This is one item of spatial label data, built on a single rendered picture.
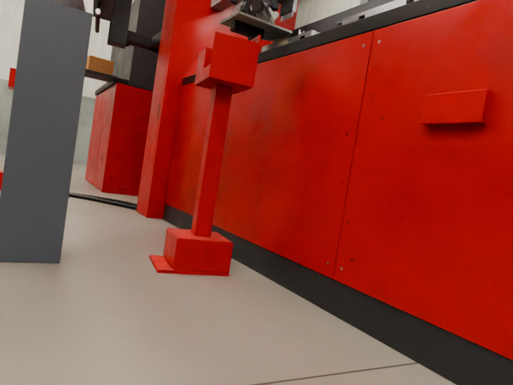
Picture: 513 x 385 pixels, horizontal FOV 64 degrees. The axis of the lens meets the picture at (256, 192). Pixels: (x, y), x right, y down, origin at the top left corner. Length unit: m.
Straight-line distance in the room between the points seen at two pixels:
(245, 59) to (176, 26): 1.28
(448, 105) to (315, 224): 0.54
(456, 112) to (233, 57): 0.75
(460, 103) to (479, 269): 0.36
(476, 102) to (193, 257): 0.95
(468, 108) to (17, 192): 1.22
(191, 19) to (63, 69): 1.46
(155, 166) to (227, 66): 1.27
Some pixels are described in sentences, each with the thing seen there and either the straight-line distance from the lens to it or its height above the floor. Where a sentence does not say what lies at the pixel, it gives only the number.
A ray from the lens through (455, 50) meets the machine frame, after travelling 1.10.
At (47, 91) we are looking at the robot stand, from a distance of 1.40.
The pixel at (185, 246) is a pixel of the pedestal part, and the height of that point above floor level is 0.10.
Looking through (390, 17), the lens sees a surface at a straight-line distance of 1.28.
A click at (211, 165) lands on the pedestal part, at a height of 0.38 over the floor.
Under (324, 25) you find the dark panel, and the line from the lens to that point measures 2.66.
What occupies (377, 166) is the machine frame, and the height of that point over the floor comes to 0.44.
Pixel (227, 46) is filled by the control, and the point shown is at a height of 0.77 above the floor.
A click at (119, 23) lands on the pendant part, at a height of 1.23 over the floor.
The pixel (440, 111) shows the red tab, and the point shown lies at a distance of 1.05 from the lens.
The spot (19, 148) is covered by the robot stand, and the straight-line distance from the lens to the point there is 1.39.
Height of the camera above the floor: 0.38
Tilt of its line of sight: 3 degrees down
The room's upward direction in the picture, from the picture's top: 9 degrees clockwise
